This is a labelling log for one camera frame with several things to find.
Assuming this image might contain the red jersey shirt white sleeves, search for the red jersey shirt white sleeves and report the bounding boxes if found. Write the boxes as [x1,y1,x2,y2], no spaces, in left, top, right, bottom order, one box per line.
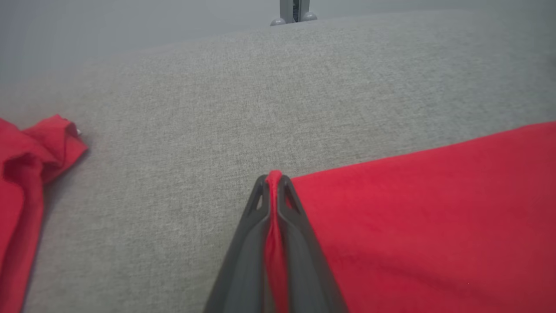
[264,122,556,313]

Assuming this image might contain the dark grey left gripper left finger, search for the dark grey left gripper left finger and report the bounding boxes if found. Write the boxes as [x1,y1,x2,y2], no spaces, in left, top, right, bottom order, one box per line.
[204,175,274,313]

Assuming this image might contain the red shorts white stripe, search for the red shorts white stripe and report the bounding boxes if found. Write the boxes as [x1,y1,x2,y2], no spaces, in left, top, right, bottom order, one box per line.
[0,114,88,313]

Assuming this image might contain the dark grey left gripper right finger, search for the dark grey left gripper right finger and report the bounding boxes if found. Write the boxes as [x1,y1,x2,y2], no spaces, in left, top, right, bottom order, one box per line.
[278,175,348,313]

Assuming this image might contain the grey metal post two feet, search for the grey metal post two feet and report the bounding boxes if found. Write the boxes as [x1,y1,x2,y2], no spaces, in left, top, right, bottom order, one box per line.
[270,0,318,27]

